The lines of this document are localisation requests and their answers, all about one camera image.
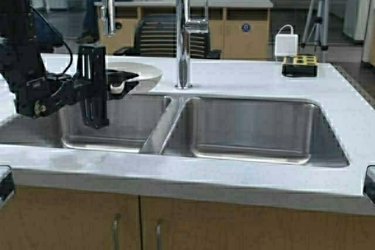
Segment stainless double sink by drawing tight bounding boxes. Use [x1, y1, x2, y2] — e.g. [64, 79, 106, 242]
[0, 93, 351, 169]

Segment yellow black power strip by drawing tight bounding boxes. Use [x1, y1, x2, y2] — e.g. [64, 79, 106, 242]
[282, 54, 318, 77]

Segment black mesh office chair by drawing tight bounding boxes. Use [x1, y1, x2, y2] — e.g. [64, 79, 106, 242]
[113, 13, 221, 60]

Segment silver camera tripod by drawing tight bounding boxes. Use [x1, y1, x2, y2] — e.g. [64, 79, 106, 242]
[301, 0, 330, 52]

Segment background wooden counter shelf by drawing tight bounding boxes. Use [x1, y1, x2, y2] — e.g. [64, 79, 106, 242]
[99, 0, 274, 60]

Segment wooden sink base cabinet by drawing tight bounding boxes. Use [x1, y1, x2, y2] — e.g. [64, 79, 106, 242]
[1, 186, 374, 249]

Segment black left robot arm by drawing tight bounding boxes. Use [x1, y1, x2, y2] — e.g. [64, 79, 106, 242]
[1, 0, 139, 129]

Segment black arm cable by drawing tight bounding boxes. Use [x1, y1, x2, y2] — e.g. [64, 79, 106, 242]
[29, 5, 74, 76]

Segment white power adapter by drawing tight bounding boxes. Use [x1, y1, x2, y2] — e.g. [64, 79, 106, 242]
[274, 24, 299, 61]

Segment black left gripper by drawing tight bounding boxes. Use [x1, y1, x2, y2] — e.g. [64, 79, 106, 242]
[76, 44, 139, 129]

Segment chrome kitchen faucet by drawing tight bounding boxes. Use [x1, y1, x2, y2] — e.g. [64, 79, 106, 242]
[100, 0, 209, 90]

